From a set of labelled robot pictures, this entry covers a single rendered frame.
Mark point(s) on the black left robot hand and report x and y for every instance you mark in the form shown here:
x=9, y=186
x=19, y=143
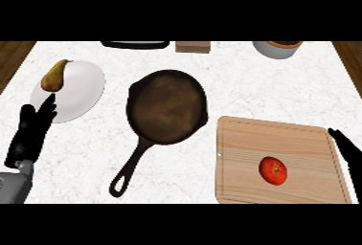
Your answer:
x=28, y=130

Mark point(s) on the black rimmed tray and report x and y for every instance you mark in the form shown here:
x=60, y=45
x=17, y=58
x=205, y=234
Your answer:
x=136, y=44

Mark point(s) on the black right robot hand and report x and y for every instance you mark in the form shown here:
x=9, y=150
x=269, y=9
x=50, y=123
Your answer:
x=350, y=153

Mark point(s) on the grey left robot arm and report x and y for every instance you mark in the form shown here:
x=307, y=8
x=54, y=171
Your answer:
x=13, y=186

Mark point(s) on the pale wooden cutting board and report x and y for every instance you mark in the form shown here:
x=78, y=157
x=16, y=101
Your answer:
x=277, y=159

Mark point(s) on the dark cast iron pan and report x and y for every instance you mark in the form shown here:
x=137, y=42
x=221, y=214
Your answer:
x=164, y=108

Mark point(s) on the brown green pear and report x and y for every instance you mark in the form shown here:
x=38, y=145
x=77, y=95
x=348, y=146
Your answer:
x=51, y=78

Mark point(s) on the white oval plate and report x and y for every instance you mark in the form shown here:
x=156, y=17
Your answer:
x=75, y=92

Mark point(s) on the grey pot with brown contents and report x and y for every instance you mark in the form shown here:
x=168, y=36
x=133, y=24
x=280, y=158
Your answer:
x=277, y=48

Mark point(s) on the brown wooden block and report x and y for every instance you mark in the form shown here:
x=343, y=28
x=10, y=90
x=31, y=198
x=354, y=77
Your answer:
x=192, y=47

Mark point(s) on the red tomato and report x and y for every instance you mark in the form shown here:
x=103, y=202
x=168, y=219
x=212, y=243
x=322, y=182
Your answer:
x=273, y=170

